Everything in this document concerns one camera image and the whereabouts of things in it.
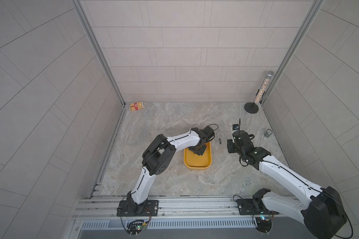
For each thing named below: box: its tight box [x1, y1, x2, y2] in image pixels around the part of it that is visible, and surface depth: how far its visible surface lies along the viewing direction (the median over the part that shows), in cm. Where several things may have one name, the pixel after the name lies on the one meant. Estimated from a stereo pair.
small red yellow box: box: [130, 101, 145, 112], surface depth 114 cm
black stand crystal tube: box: [243, 70, 275, 115], surface depth 100 cm
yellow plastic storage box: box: [183, 141, 212, 170], surface depth 84 cm
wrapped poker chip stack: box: [263, 128, 273, 138], surface depth 98 cm
